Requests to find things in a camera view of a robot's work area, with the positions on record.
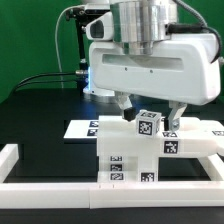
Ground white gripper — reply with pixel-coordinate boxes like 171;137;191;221
86;12;220;131

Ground white tagged cube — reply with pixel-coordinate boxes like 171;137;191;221
136;110;161;137

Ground white seat block with pegs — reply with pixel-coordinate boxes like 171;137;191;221
138;157;159;183

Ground white chair back frame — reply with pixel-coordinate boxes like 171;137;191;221
97;116;224;158

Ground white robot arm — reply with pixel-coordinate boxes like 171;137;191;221
86;0;221;131

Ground white chair seat plate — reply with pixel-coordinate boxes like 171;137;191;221
64;120;98;143

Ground white right barrier rail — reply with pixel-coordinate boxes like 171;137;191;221
199;154;224;181

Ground white barrier rail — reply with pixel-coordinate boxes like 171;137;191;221
0;181;224;209
199;154;224;181
0;144;19;184

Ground black camera on stand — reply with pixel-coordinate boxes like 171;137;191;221
65;3;110;21

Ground grey camera cable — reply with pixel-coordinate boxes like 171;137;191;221
54;4;81;89

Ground black cables on table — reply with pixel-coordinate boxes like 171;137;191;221
11;70;84;96

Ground white left barrier rail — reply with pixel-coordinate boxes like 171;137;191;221
0;144;19;184

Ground white front barrier rail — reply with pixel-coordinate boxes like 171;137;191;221
0;181;224;209

